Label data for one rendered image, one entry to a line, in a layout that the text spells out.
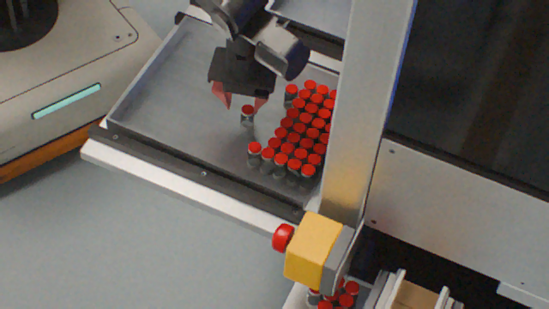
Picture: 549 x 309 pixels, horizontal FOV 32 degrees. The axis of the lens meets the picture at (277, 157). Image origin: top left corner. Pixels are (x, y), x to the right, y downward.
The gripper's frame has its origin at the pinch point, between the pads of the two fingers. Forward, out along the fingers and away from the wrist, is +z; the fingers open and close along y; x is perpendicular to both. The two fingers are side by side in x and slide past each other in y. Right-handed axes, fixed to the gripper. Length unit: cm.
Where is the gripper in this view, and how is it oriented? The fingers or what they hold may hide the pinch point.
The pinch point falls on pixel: (242, 105)
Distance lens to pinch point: 152.6
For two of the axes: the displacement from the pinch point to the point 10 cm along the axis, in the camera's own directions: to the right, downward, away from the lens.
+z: -0.6, 5.9, 8.0
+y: 9.8, 1.8, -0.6
